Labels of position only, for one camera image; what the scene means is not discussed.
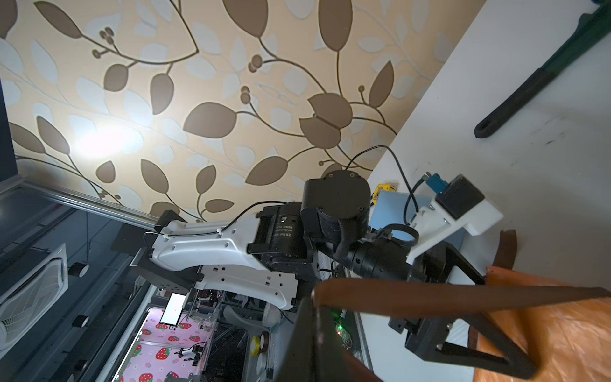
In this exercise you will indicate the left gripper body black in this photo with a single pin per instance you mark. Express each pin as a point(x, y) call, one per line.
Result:
point(335, 216)

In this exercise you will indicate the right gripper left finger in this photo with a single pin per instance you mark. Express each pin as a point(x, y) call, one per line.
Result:
point(299, 361)

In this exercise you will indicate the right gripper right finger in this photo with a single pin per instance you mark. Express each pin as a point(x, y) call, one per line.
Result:
point(331, 361)

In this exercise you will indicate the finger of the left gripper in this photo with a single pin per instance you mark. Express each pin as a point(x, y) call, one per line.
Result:
point(439, 261)
point(427, 339)

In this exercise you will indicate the blue gift box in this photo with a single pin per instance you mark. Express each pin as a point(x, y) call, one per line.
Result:
point(390, 208)

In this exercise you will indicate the brown ribbon bow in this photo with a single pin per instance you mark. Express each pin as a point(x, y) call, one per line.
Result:
point(436, 300)

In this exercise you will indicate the orange gift box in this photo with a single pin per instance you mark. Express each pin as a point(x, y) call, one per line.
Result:
point(567, 342)

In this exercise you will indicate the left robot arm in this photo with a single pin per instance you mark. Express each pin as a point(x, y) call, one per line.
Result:
point(272, 255)

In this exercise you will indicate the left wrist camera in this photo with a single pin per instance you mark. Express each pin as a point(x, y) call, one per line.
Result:
point(456, 205)

